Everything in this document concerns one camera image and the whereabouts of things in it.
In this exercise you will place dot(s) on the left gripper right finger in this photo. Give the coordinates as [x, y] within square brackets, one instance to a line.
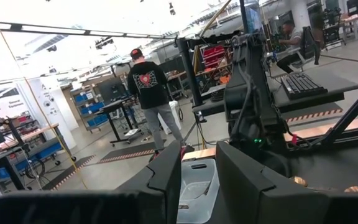
[238, 186]

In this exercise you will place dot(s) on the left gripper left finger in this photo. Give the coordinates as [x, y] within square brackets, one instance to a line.
[163, 186]

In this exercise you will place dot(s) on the dark slim metal spoon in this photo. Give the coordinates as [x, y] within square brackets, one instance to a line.
[207, 189]

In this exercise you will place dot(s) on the gold metal spoon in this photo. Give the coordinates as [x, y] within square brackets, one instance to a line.
[353, 188]
[300, 181]

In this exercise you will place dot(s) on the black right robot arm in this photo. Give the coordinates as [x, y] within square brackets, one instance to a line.
[253, 105]

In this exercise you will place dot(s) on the clear plastic bin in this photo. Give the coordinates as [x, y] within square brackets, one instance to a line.
[194, 186]

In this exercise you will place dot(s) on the black hazard-edged floor mat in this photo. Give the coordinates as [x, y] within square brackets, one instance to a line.
[315, 112]
[70, 172]
[126, 152]

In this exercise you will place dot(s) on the black standing desk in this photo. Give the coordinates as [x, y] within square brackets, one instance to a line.
[117, 107]

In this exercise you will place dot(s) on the person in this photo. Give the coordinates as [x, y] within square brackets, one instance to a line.
[148, 87]
[294, 34]

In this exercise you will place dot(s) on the black table mat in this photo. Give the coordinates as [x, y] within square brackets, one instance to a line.
[337, 168]

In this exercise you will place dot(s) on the shelf with blue bins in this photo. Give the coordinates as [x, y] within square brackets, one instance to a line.
[93, 109]

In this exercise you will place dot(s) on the black vertical pole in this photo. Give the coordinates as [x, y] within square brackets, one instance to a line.
[191, 77]

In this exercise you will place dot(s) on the white square pillar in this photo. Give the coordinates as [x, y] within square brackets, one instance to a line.
[61, 124]

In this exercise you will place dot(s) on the computer keyboard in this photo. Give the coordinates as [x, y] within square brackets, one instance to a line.
[303, 85]

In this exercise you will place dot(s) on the red black tool case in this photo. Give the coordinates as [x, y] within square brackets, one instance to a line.
[213, 56]

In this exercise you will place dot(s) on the black diagonal beam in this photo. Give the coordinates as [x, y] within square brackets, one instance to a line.
[353, 111]

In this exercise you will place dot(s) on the wooden top workbench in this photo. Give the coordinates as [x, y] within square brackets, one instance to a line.
[33, 134]

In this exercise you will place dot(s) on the grey workstation desk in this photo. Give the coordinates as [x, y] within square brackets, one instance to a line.
[337, 87]

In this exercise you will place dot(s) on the black office chair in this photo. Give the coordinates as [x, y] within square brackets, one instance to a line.
[309, 46]

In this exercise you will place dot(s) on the black LED light bar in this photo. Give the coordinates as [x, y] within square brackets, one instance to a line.
[57, 30]

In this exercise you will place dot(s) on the distant cluttered desk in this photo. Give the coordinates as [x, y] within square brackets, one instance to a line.
[353, 21]

